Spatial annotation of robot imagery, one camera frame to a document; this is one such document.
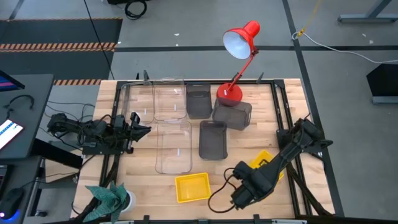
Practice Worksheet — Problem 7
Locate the red desk lamp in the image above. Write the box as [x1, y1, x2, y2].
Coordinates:
[216, 20, 261, 108]

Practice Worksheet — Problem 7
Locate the coiled black cable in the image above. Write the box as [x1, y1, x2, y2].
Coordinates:
[124, 0, 148, 21]

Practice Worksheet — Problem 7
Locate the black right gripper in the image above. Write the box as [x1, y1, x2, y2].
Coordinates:
[231, 174, 272, 210]

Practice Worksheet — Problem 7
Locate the green artificial plant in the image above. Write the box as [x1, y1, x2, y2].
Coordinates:
[82, 181, 129, 223]

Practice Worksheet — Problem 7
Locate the dark grey plastic basket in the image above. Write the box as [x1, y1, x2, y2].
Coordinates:
[185, 83, 213, 120]
[198, 120, 229, 161]
[211, 98, 253, 131]

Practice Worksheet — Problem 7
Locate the black hazard-striped floor mat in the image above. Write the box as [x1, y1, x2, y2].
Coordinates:
[0, 17, 124, 86]

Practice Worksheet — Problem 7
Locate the black lower desk surface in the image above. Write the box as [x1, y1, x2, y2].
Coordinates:
[0, 155, 44, 224]

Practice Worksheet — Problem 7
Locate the lit phone screen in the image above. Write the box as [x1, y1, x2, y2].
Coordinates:
[0, 119, 25, 151]

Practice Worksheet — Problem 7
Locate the yellow rope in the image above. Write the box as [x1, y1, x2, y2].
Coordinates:
[297, 0, 323, 38]

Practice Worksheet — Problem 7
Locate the white plant pot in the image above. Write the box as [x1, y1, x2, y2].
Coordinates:
[119, 189, 137, 214]

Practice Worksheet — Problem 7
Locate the thin black cable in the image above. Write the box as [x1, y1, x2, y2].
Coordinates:
[45, 100, 96, 123]

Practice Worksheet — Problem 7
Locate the black box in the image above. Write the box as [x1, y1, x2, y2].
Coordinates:
[366, 63, 398, 105]

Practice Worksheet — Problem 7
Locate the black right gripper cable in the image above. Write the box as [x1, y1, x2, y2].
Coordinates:
[207, 167, 239, 215]

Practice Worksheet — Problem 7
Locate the yellow plastic basket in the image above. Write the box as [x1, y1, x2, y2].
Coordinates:
[248, 149, 285, 182]
[175, 172, 212, 204]

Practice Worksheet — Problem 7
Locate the white floor cable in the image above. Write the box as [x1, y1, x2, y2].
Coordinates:
[291, 30, 398, 65]

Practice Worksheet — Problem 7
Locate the black headset cable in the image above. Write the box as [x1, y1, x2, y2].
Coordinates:
[2, 94, 35, 112]

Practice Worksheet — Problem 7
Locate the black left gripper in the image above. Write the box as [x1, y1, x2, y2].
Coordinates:
[124, 111, 152, 154]

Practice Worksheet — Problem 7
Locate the clear plastic basket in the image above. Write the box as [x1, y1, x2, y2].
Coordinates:
[152, 77, 188, 123]
[154, 120, 193, 175]
[120, 81, 155, 126]

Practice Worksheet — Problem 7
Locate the black desk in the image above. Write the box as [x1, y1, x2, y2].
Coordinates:
[0, 73, 55, 160]

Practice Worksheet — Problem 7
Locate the computer monitor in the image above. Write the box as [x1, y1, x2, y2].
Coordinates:
[0, 70, 26, 93]

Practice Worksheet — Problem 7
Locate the black metal table frame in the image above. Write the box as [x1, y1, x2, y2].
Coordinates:
[98, 78, 336, 224]

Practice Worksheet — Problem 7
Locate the grey metal stand foot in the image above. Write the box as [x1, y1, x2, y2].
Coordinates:
[337, 0, 398, 24]

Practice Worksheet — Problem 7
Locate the long black floor cable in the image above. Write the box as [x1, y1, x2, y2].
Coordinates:
[83, 0, 116, 80]

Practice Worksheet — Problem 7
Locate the black computer mouse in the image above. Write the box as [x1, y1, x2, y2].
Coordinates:
[0, 187, 25, 220]

